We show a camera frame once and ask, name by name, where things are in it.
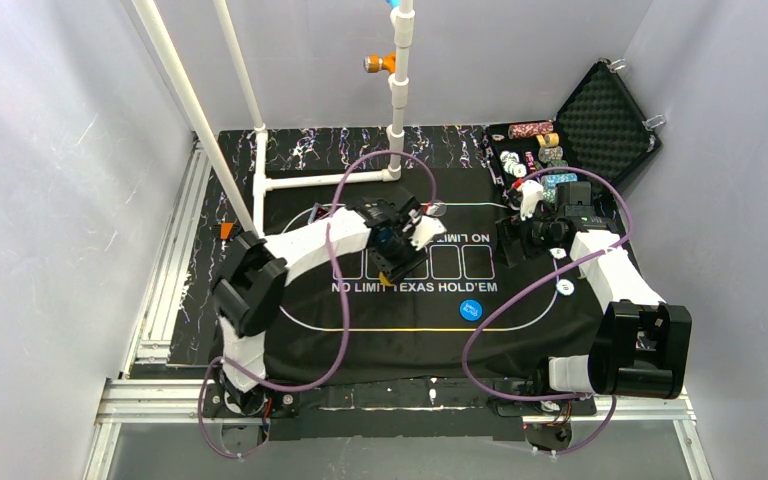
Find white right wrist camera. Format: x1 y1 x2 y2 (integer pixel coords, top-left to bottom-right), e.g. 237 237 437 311
517 180 544 221

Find black poker felt mat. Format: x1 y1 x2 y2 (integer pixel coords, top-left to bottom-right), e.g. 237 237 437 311
264 169 603 385

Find black poker chip case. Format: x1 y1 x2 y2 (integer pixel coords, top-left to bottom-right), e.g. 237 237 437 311
485 60 663 207

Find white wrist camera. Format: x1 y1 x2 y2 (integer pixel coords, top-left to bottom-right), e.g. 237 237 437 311
409 215 446 251
517 180 544 221

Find white blue poker chip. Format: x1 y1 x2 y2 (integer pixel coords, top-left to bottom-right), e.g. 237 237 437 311
549 248 567 260
555 279 575 296

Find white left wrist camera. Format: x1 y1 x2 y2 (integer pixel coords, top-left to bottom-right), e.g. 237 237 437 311
409 215 446 251

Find red white chip row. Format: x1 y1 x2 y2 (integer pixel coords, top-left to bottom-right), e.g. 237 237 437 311
507 121 554 139

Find dark green chip row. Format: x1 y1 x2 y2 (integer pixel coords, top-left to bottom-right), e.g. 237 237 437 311
538 146 568 167

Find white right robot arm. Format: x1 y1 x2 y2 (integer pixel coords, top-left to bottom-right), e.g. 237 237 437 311
497 179 692 399

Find blue small blind button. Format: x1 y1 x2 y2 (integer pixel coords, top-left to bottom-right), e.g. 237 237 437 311
459 299 484 322

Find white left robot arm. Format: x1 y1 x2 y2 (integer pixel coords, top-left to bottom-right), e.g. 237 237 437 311
210 196 446 393

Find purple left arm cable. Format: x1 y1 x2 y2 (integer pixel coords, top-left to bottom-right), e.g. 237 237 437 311
197 150 438 461

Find white chips in case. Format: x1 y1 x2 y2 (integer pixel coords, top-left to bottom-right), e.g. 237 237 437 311
499 150 528 178

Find yellow chip row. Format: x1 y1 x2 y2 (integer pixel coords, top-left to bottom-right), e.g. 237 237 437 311
536 132 560 148

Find white PVC pipe frame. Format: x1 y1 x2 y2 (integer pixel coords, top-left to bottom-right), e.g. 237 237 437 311
133 0 416 236

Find orange clamp knob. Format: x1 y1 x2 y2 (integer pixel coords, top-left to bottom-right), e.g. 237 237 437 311
363 52 396 75

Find yellow big blind button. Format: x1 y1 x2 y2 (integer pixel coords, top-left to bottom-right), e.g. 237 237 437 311
379 274 394 287

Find blue chip row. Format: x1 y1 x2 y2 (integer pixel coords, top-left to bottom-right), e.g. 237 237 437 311
540 173 578 202

